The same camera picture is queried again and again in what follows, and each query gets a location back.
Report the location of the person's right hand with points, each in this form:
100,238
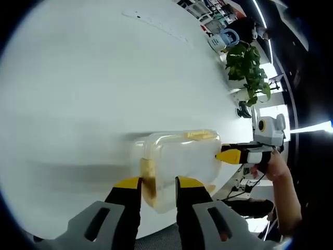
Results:
277,166

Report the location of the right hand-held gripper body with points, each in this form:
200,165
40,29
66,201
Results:
269,130

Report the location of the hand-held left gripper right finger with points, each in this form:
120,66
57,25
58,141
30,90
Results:
200,216

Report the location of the black desk stand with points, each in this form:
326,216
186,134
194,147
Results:
244,110

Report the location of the blue and white jug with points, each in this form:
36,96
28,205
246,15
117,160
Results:
225,40

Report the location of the clear box with yellow plastic buckles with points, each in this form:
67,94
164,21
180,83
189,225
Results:
179,166

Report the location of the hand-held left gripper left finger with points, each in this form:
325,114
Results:
122,213

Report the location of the green potted plant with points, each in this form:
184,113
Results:
248,70

